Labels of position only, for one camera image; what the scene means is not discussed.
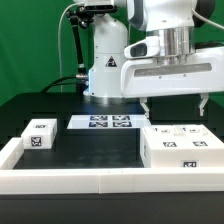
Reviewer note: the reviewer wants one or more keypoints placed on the flat white tagged base plate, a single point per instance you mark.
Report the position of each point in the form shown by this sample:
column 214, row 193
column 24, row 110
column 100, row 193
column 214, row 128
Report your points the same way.
column 126, row 121

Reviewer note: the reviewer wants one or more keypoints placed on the white cabinet body box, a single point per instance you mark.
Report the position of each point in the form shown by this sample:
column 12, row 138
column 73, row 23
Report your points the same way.
column 180, row 159

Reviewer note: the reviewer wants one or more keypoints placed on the white U-shaped fence frame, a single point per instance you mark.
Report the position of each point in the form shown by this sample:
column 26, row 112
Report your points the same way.
column 100, row 181

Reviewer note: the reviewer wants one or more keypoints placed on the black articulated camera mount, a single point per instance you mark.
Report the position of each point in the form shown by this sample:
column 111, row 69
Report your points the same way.
column 79, row 36

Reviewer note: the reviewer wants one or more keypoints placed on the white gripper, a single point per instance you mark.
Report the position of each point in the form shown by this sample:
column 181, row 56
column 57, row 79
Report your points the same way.
column 202, row 73

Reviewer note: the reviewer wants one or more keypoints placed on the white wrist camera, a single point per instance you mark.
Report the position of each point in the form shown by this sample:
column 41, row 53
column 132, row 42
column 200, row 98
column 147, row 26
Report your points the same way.
column 148, row 47

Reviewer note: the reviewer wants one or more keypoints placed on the small white cabinet top block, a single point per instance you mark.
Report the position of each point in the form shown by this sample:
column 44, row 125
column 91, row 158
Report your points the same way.
column 39, row 134

